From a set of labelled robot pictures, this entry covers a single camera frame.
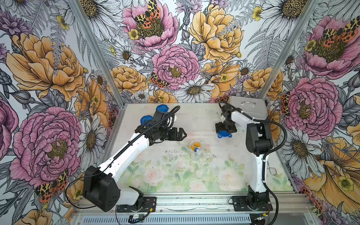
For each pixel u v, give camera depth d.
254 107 1.00
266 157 0.60
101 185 0.39
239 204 0.73
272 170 0.86
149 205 0.74
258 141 0.59
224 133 1.01
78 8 0.72
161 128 0.66
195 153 0.83
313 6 0.71
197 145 0.85
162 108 1.01
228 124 0.90
